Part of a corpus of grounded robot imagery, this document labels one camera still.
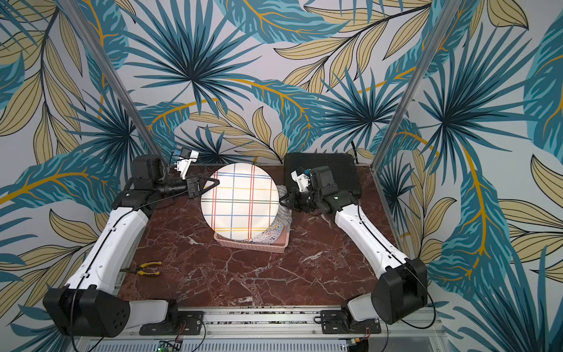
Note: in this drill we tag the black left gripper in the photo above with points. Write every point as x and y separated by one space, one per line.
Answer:
193 187

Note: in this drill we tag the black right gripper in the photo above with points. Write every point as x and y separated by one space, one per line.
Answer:
301 200

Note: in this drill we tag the grey striped microfibre cloth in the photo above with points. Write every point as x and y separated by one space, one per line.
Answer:
284 213

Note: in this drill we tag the white plate with coloured stripes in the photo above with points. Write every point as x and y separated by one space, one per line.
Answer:
243 205

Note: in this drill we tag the white plate with colourful squiggles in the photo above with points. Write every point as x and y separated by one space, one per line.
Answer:
271 234

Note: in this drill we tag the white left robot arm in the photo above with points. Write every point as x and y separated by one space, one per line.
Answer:
87 305

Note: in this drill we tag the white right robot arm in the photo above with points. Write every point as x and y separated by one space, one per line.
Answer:
402 286

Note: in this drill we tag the pink perforated plastic basket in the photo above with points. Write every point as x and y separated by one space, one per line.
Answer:
259 244

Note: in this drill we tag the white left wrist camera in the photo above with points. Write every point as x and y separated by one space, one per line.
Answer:
186 157

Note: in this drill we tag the aluminium corner post left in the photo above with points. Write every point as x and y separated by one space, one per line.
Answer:
87 33

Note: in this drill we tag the aluminium corner post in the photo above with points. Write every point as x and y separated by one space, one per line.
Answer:
87 33
438 33

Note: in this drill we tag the yellow handled pliers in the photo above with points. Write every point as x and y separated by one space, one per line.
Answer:
150 269

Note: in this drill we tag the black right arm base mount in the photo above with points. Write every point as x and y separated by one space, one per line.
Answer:
337 321

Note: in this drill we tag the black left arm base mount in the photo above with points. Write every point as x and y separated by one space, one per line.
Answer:
188 323

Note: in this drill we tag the aluminium corner post right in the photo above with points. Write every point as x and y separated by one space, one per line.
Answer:
438 33

